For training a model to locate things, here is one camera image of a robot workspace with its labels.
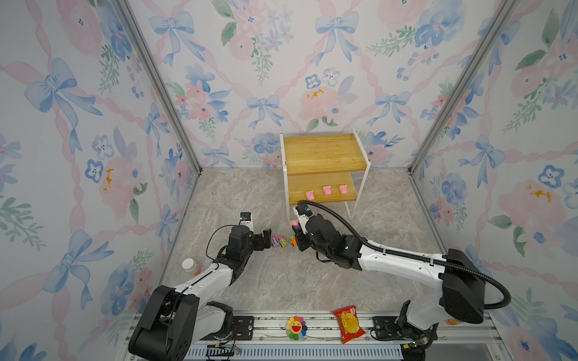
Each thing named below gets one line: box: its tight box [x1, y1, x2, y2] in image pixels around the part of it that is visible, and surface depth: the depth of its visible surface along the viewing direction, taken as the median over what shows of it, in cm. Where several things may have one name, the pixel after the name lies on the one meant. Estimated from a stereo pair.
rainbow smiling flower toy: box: [285, 315, 308, 341], surface depth 75 cm
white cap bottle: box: [181, 257, 199, 273], surface depth 82 cm
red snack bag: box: [332, 305, 366, 345], surface depth 75 cm
